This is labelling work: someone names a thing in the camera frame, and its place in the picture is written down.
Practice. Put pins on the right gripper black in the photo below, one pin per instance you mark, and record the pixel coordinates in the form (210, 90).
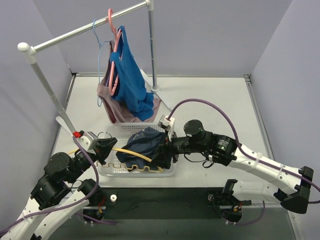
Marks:
(172, 149)

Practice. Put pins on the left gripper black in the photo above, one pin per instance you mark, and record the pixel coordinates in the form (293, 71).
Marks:
(99, 148)

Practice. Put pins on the dark navy tank top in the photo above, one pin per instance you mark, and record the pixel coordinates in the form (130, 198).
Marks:
(144, 142)

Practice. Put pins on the royal blue tank top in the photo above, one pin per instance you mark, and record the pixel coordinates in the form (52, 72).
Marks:
(131, 88)

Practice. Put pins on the pink plastic hanger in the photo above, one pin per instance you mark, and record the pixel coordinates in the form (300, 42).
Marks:
(118, 41)

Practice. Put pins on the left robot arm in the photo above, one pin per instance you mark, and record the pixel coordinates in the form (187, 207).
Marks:
(47, 207)

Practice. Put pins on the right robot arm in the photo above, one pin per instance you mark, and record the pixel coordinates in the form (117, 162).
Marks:
(288, 186)

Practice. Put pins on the mauve pink tank top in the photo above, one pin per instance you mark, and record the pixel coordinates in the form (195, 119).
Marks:
(118, 112)

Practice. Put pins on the white perforated plastic basket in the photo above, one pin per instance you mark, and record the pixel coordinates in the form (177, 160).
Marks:
(114, 168)

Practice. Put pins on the white metal clothes rack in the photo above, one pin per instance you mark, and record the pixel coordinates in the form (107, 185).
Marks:
(151, 45)

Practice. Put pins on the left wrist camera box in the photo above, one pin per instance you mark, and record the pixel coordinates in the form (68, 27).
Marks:
(85, 140)

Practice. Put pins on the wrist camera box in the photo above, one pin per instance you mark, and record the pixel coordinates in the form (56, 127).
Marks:
(168, 124)
(85, 140)

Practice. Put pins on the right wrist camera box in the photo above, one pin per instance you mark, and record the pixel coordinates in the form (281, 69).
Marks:
(168, 124)

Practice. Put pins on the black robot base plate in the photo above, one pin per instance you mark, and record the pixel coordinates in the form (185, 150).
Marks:
(162, 203)

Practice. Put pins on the light blue wire hanger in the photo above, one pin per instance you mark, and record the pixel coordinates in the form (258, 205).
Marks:
(100, 46)

